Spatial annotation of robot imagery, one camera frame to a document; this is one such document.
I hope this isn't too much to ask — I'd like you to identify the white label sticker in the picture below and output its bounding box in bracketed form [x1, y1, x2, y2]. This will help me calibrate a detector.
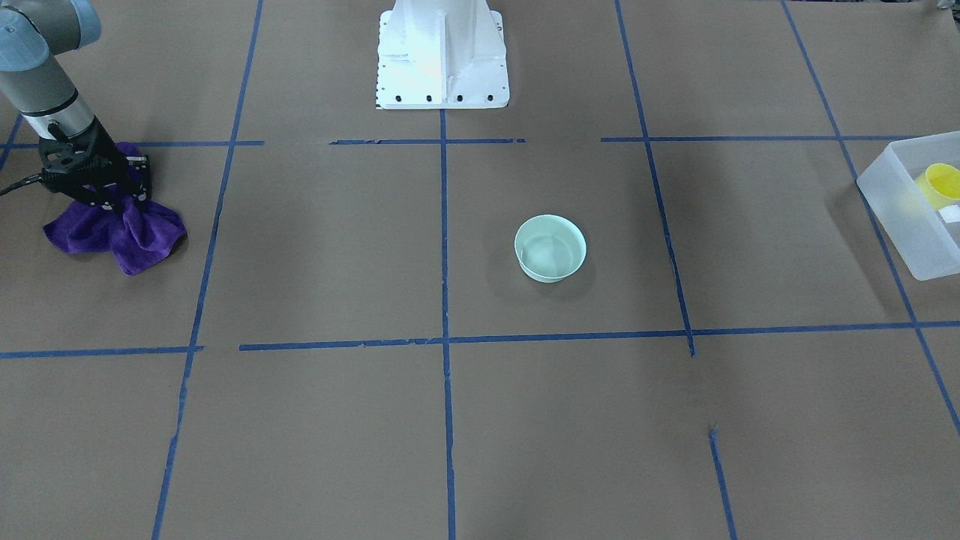
[938, 204, 960, 224]

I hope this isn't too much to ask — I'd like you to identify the translucent plastic storage box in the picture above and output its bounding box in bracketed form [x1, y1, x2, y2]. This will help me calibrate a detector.
[856, 132, 959, 281]

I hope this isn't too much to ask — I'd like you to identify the yellow plastic cup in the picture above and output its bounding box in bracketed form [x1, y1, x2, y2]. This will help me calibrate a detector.
[914, 163, 959, 211]

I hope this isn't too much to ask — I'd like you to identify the mint green bowl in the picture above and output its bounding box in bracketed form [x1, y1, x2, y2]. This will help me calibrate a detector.
[513, 214, 589, 284]

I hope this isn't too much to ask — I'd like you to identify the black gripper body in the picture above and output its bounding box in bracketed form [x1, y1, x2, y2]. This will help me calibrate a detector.
[38, 120, 153, 211]

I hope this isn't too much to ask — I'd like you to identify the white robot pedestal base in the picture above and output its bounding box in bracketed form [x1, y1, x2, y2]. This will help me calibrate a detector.
[375, 1, 511, 110]

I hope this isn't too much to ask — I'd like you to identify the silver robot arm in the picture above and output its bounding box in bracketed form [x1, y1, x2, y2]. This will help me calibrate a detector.
[1, 1, 152, 213]

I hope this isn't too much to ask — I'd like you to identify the purple microfiber cloth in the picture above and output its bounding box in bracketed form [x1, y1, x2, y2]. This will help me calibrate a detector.
[43, 187, 188, 275]

